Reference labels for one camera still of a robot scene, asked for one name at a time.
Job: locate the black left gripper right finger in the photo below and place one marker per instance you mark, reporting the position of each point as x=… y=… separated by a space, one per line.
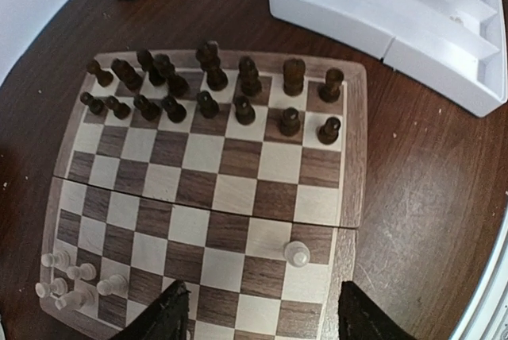
x=361 y=318

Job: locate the white chess rook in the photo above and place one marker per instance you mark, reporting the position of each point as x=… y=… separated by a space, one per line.
x=57 y=287

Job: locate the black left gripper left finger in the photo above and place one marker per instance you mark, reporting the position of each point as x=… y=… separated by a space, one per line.
x=167 y=317

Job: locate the white plastic divided tray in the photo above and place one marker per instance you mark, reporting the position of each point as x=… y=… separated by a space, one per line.
x=457 y=48

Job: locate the dark chess piece corner rook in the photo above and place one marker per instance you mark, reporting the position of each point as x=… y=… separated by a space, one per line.
x=330 y=90

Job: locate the dark chess pieces row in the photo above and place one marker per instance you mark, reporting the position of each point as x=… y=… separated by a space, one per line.
x=279 y=118

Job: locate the white chess bishop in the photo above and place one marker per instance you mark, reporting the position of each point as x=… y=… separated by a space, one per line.
x=115 y=284

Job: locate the dark chess pawn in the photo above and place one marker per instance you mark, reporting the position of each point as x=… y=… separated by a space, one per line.
x=328 y=133

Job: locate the wooden chess board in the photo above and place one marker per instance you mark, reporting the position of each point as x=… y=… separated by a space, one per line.
x=218 y=218

